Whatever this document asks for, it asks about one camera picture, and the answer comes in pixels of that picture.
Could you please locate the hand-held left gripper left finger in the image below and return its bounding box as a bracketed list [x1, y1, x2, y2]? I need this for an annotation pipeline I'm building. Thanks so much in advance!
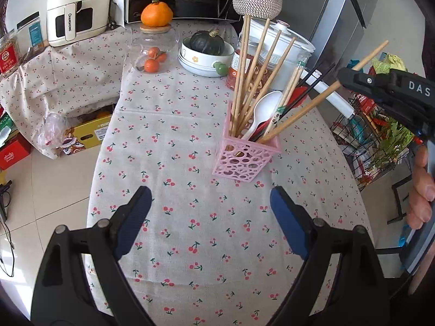
[27, 186, 153, 326]

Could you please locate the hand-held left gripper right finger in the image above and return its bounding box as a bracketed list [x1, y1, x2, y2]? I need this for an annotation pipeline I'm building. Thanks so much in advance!
[268, 186, 395, 326]

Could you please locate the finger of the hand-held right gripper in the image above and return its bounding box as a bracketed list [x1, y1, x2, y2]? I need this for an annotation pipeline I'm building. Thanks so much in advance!
[338, 67, 391, 99]

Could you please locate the black chopstick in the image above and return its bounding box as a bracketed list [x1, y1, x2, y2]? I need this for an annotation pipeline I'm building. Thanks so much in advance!
[268, 75, 316, 133]
[272, 73, 328, 133]

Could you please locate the plain bamboo chopstick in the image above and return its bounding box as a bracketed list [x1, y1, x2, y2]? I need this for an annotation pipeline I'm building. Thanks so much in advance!
[257, 40, 390, 144]

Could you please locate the red plastic spoon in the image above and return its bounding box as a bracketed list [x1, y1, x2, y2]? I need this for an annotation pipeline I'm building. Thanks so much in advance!
[255, 86, 309, 140]

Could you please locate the pink perforated utensil holder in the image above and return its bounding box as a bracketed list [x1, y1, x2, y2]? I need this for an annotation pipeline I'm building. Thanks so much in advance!
[213, 100, 282, 183]

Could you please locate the white plastic spoon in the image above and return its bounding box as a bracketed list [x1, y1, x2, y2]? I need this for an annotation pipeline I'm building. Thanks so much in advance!
[240, 90, 284, 140]

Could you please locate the group of bamboo chopsticks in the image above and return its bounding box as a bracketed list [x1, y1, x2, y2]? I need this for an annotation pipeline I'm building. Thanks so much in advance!
[229, 15, 306, 141]

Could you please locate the person's right hand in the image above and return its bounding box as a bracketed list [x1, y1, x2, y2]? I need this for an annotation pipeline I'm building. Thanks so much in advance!
[407, 144, 435, 230]

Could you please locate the red snack packet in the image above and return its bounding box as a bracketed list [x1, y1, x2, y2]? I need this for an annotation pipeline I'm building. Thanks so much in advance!
[357, 95, 379, 116]

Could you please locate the napa cabbage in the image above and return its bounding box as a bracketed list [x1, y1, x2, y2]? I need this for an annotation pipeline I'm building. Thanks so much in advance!
[369, 52, 408, 75]

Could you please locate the green leafy celery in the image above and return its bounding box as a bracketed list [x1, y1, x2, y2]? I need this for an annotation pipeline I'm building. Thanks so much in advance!
[372, 115, 422, 167]

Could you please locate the cherry print tablecloth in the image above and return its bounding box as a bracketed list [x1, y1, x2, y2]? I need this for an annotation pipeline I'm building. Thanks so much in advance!
[85, 20, 378, 326]

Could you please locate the white electric pot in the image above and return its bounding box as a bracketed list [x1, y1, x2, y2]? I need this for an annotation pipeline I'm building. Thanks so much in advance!
[238, 18, 356, 118]

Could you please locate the grey refrigerator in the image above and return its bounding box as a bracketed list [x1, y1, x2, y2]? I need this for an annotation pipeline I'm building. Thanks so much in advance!
[272, 0, 395, 116]

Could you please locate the yellow cardboard box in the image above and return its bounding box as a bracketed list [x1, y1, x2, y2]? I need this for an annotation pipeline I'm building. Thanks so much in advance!
[59, 114, 113, 157]

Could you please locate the glass jar of snacks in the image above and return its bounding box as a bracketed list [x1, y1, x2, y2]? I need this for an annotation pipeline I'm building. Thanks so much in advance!
[238, 32, 272, 96]

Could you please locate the clear plastic bag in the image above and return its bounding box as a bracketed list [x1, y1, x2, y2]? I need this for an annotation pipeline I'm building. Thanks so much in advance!
[42, 112, 73, 160]

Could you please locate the woven lidded basket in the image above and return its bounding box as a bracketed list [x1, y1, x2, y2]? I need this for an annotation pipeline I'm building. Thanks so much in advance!
[232, 0, 283, 19]

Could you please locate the plastic jar of red fruit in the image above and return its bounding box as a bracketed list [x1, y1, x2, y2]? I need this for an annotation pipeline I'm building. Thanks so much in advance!
[226, 49, 245, 90]

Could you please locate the red cardboard box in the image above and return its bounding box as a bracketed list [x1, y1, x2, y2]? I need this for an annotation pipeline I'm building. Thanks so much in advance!
[0, 136, 33, 171]

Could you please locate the cherry print cover cloth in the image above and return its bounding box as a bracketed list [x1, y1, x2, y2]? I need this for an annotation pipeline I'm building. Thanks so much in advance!
[0, 25, 133, 118]

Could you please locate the green pumpkin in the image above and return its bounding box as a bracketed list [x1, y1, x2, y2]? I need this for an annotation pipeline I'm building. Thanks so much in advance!
[189, 30, 225, 56]

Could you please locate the glass jar with cork lid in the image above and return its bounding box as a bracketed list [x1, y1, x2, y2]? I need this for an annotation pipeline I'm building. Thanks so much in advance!
[131, 24, 180, 74]

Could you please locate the clear container red label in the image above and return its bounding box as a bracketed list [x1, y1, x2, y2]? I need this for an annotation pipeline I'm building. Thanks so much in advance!
[0, 29, 23, 77]

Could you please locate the large orange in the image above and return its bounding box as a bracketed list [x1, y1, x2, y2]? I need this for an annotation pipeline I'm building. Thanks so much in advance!
[140, 0, 173, 28]

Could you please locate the clear container blue label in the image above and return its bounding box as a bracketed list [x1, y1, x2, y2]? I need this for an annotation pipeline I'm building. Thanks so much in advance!
[15, 11, 46, 57]

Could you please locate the black wire rack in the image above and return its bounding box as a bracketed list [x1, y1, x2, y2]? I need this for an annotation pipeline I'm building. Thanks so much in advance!
[330, 59, 418, 186]

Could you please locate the black cable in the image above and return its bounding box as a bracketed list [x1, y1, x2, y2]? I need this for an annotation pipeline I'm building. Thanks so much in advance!
[0, 180, 16, 277]

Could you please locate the white ceramic bowl green handle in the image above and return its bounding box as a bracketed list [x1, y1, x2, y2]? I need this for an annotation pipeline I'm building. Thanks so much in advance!
[178, 37, 236, 77]

